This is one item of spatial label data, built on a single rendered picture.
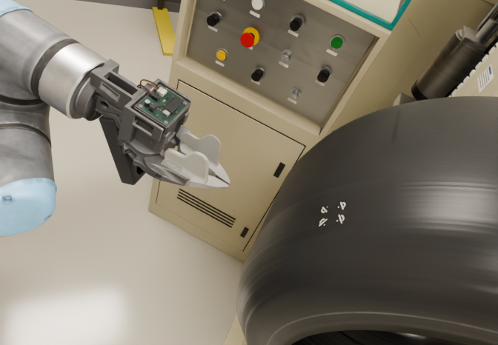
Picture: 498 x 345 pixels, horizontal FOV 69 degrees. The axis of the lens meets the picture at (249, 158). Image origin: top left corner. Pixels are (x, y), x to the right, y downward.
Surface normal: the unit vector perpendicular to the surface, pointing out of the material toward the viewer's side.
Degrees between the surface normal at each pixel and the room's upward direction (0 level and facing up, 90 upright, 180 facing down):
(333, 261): 66
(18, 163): 23
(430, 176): 40
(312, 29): 90
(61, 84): 58
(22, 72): 77
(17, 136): 10
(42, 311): 0
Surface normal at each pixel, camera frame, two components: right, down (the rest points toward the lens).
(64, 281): 0.29, -0.64
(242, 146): -0.38, 0.61
